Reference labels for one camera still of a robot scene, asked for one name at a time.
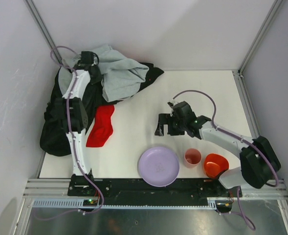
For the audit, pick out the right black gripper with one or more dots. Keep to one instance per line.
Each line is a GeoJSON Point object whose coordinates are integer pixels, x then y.
{"type": "Point", "coordinates": [169, 125]}

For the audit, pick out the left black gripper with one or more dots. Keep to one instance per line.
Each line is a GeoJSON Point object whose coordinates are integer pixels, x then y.
{"type": "Point", "coordinates": [95, 77]}

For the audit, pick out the grey zip hoodie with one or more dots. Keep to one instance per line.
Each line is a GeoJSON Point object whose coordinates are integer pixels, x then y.
{"type": "Point", "coordinates": [122, 76]}

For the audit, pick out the red cloth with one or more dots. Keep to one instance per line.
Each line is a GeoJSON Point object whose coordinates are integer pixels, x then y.
{"type": "Point", "coordinates": [102, 128]}

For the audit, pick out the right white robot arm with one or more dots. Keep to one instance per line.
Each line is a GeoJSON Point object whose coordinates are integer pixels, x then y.
{"type": "Point", "coordinates": [258, 161]}

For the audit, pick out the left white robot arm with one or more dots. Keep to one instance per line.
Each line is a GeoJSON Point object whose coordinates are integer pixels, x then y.
{"type": "Point", "coordinates": [72, 114]}

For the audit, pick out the black cloth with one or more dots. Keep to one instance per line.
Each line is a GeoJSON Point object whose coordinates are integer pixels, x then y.
{"type": "Point", "coordinates": [53, 139]}

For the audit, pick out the pink plastic cup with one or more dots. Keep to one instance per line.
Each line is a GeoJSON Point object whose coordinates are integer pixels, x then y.
{"type": "Point", "coordinates": [192, 158]}

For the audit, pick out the lilac plastic plate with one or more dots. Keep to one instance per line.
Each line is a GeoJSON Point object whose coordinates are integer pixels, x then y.
{"type": "Point", "coordinates": [158, 166]}

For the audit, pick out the orange plastic bowl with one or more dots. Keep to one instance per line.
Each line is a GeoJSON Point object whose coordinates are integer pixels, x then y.
{"type": "Point", "coordinates": [214, 165]}

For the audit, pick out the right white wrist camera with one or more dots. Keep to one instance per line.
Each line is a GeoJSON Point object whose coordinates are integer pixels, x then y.
{"type": "Point", "coordinates": [171, 104]}

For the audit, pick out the left aluminium frame post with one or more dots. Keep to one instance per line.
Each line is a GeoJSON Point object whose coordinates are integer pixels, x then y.
{"type": "Point", "coordinates": [42, 28]}

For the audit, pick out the aluminium frame post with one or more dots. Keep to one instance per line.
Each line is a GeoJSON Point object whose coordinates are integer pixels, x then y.
{"type": "Point", "coordinates": [268, 21]}
{"type": "Point", "coordinates": [42, 28]}

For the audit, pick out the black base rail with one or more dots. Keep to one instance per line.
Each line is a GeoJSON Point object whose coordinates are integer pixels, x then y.
{"type": "Point", "coordinates": [137, 190]}

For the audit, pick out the grey slotted cable duct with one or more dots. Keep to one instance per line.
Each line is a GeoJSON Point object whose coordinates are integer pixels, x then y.
{"type": "Point", "coordinates": [205, 204]}

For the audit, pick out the right aluminium frame post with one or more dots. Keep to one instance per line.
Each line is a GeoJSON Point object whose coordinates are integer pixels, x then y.
{"type": "Point", "coordinates": [268, 21]}

